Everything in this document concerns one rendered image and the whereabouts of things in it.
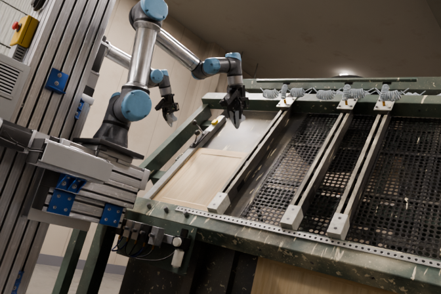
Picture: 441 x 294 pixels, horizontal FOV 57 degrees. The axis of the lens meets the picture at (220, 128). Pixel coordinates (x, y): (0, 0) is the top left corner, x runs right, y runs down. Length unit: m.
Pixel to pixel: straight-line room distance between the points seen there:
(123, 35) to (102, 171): 4.58
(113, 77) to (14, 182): 4.20
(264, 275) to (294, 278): 0.16
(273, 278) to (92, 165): 1.12
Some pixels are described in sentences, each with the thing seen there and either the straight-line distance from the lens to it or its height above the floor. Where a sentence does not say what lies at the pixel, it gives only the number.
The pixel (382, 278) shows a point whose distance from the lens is 1.81.
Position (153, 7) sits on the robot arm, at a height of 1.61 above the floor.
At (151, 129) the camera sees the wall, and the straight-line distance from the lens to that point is 6.14.
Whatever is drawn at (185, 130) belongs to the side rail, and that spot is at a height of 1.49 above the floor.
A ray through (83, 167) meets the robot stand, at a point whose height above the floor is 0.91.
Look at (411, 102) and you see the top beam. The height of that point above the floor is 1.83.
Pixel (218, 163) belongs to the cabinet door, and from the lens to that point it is 2.57.
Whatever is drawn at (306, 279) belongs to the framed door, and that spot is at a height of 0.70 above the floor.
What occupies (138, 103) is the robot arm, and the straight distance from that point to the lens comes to 1.62.
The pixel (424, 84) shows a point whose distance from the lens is 3.17.
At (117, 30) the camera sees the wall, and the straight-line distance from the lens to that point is 5.98.
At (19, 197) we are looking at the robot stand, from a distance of 1.77.
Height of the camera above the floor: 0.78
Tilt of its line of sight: 15 degrees up
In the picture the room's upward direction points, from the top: 14 degrees clockwise
